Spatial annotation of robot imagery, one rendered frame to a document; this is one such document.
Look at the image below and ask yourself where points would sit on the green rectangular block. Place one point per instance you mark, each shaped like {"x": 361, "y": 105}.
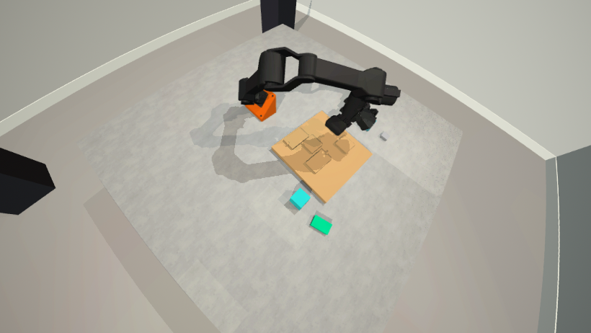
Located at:
{"x": 321, "y": 225}

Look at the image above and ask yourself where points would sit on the cyan cube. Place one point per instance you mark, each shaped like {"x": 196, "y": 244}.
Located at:
{"x": 299, "y": 199}

